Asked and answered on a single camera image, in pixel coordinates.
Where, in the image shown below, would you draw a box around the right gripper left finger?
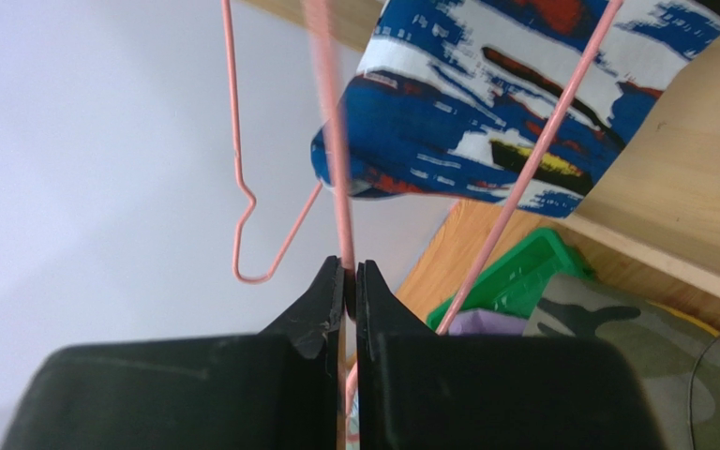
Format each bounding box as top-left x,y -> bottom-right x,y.
2,256 -> 344,449

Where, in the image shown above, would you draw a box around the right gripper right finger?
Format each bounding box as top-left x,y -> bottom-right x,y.
356,261 -> 665,449

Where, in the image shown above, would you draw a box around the thin pink wire hanger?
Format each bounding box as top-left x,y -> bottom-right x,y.
302,1 -> 357,449
221,1 -> 623,335

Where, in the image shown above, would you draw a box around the yellow camouflage garment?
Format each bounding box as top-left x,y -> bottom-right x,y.
524,275 -> 720,449

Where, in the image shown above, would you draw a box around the blue white patterned garment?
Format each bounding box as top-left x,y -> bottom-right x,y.
343,0 -> 720,218

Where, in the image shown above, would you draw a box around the purple trousers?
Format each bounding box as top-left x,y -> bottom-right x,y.
448,309 -> 528,336

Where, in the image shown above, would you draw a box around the green plastic tray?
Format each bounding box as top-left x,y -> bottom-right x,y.
457,228 -> 593,321

